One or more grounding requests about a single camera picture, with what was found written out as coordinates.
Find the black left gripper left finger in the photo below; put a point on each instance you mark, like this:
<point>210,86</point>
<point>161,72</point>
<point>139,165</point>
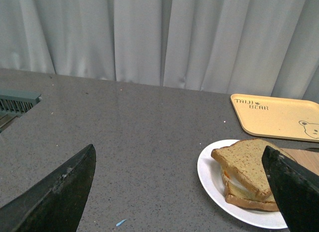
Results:
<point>57,202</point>

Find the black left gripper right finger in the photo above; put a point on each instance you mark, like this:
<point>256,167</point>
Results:
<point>295,189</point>

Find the bread slice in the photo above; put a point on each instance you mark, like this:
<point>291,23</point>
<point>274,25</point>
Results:
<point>247,200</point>
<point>243,160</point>

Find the white round plate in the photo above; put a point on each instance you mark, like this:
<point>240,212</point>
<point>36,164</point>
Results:
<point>209,174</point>

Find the bamboo cutting board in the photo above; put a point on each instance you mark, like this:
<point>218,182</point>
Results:
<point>307,159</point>

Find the blue paper scrap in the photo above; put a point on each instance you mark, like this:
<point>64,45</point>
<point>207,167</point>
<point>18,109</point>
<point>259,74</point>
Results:
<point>120,223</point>

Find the fried egg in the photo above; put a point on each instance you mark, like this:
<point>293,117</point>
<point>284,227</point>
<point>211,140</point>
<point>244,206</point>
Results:
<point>227,177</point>

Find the yellow bear tray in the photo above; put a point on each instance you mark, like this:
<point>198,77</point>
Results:
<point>277,117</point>

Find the grey dish rack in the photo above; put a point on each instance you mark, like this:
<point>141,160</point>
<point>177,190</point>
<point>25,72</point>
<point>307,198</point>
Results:
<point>14,104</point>

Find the grey curtain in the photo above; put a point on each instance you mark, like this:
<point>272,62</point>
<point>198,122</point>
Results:
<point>260,47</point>

